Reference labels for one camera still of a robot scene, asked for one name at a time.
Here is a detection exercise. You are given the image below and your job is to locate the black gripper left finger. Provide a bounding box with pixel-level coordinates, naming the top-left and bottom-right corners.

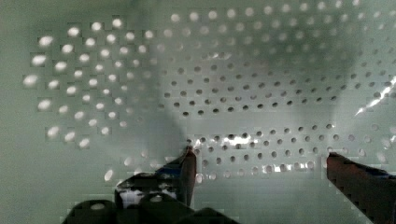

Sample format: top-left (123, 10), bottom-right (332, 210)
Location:
top-left (114, 147), bottom-right (197, 208)

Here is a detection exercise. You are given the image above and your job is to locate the green oval plastic strainer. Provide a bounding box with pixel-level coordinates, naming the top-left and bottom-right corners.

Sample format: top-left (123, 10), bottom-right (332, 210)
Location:
top-left (1, 0), bottom-right (395, 224)

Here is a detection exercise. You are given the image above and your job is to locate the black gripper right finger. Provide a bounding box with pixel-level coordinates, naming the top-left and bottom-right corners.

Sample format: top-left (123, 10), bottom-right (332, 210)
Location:
top-left (326, 152), bottom-right (396, 224)

